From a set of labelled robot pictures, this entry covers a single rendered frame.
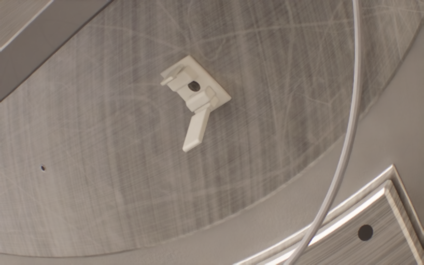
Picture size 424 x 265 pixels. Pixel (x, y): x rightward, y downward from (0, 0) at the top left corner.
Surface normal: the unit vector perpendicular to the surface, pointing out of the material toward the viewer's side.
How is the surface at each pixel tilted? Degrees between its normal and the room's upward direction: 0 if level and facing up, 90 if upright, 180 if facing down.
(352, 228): 90
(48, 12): 90
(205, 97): 90
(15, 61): 90
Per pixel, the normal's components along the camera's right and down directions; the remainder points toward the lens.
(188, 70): 0.63, -0.40
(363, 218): -0.41, 0.55
